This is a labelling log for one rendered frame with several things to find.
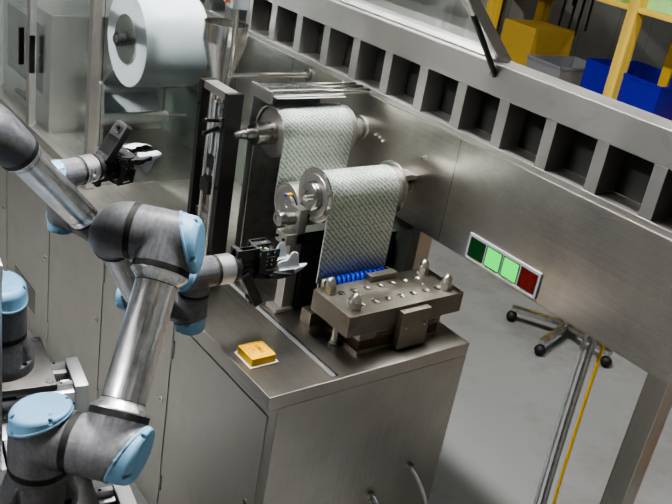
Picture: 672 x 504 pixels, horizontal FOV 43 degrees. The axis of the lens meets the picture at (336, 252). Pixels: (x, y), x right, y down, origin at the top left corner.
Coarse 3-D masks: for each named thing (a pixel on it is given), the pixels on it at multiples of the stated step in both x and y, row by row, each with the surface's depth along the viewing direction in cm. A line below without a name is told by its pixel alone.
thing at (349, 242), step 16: (336, 224) 224; (352, 224) 228; (368, 224) 232; (384, 224) 235; (336, 240) 227; (352, 240) 231; (368, 240) 234; (384, 240) 238; (320, 256) 226; (336, 256) 230; (352, 256) 233; (368, 256) 237; (384, 256) 241; (336, 272) 232; (352, 272) 236
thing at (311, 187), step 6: (306, 186) 223; (312, 186) 221; (318, 186) 221; (306, 192) 224; (312, 192) 221; (318, 192) 220; (318, 198) 220; (306, 204) 224; (312, 204) 222; (318, 204) 221
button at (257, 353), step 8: (248, 344) 214; (256, 344) 215; (264, 344) 216; (240, 352) 213; (248, 352) 211; (256, 352) 212; (264, 352) 212; (272, 352) 213; (248, 360) 210; (256, 360) 209; (264, 360) 211; (272, 360) 213
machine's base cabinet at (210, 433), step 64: (0, 192) 359; (0, 256) 371; (64, 256) 306; (64, 320) 316; (192, 384) 237; (384, 384) 223; (448, 384) 241; (192, 448) 243; (256, 448) 213; (320, 448) 219; (384, 448) 236
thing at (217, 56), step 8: (208, 48) 268; (216, 48) 266; (224, 48) 266; (240, 48) 268; (208, 56) 270; (216, 56) 268; (224, 56) 267; (240, 56) 272; (208, 64) 272; (216, 64) 270; (224, 64) 269; (216, 72) 271; (224, 72) 271; (224, 80) 274; (208, 200) 289; (208, 208) 290
